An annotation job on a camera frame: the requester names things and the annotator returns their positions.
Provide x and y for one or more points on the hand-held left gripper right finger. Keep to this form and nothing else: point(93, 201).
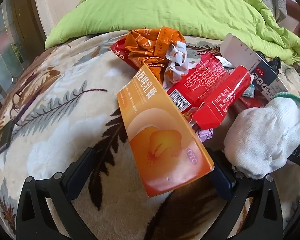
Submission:
point(222, 182)

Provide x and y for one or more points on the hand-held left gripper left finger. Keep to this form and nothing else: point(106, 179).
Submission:
point(77, 177)

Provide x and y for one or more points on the orange cardboard box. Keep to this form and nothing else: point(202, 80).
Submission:
point(160, 140)

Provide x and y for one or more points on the white orange wrapper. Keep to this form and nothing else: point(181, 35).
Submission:
point(176, 60)

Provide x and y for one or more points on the leaf print blanket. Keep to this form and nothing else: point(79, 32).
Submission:
point(65, 130)

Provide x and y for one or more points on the purple crumpled wrapper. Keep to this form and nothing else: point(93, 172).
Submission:
point(204, 135)

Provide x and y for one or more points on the red yellow box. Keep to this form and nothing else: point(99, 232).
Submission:
point(188, 116)

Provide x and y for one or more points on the teal packet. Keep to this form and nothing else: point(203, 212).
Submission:
point(248, 91)

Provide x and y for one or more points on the long red box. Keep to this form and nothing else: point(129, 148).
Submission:
point(222, 97)

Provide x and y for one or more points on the black plastic bag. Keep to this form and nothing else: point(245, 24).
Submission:
point(272, 63)

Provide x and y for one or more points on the red box with barcode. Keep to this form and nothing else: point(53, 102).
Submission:
point(197, 80)

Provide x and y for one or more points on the grey white cardboard box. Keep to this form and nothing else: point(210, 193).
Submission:
point(240, 52)

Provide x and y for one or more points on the red crumpled wrapper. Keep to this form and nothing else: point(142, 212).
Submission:
point(118, 50)

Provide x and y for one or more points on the orange crumpled foil wrapper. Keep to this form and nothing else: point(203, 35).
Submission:
point(145, 52)

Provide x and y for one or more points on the wooden glass door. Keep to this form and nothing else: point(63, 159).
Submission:
point(5, 45)

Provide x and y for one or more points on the green quilt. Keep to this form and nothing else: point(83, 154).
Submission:
point(165, 10)

